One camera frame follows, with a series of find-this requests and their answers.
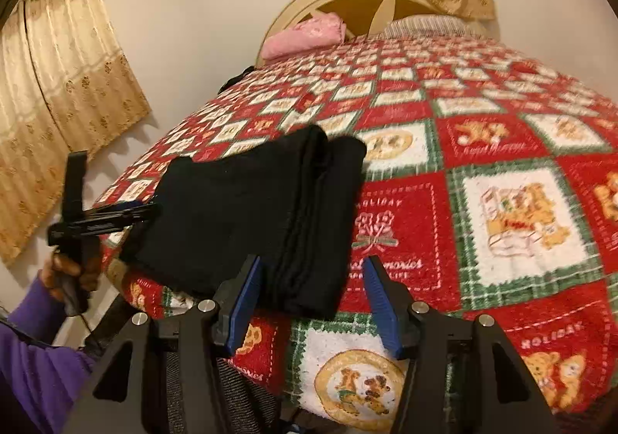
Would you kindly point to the beige patterned side curtain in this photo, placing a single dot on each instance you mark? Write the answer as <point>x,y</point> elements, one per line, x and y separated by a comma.
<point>62,76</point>

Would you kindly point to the dark cloth bundle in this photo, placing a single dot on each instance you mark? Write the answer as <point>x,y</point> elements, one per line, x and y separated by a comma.
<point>236,79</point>

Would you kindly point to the cream round headboard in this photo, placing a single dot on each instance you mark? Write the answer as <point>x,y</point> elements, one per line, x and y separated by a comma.
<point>357,4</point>

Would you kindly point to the black pants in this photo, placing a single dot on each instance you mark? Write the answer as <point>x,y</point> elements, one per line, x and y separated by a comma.
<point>231,212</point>

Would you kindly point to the person's left forearm purple sleeve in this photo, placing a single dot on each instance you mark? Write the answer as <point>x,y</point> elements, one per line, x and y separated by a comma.
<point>34,356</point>

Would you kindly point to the person's left hand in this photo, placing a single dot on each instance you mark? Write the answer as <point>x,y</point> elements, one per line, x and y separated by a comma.
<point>60,269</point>

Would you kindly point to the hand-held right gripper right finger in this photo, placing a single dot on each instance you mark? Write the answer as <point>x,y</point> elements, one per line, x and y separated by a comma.
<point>381,313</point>

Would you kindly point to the pink pillow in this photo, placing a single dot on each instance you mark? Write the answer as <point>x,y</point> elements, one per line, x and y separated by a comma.
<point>304,35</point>

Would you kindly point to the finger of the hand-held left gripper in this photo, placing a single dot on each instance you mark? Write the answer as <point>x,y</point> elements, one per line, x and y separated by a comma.
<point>125,216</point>

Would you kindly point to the striped pillow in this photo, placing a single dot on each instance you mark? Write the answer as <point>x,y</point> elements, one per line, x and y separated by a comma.
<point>434,24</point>

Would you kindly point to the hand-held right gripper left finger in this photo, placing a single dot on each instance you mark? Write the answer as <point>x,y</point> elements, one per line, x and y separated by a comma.
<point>241,313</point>

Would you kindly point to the red checkered printed blanket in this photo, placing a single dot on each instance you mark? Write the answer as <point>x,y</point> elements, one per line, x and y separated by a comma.
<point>507,221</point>

